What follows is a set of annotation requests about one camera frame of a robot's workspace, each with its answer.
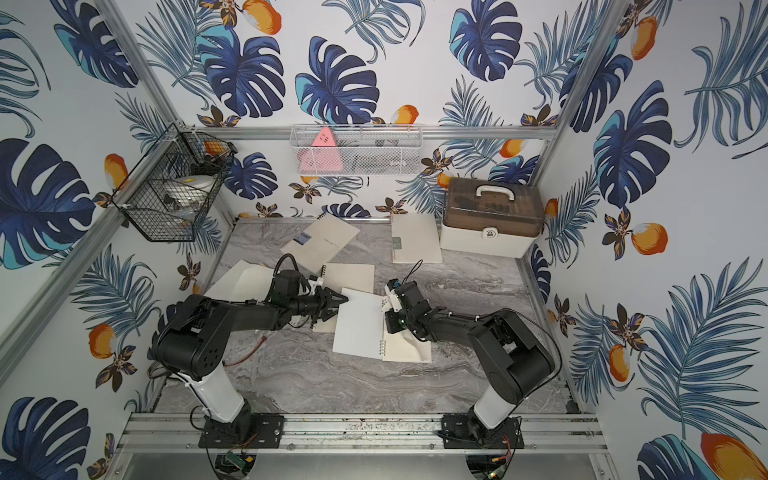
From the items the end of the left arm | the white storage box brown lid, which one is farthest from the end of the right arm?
the white storage box brown lid

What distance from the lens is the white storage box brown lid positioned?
3.25ft

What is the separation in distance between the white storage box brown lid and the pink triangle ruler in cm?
40
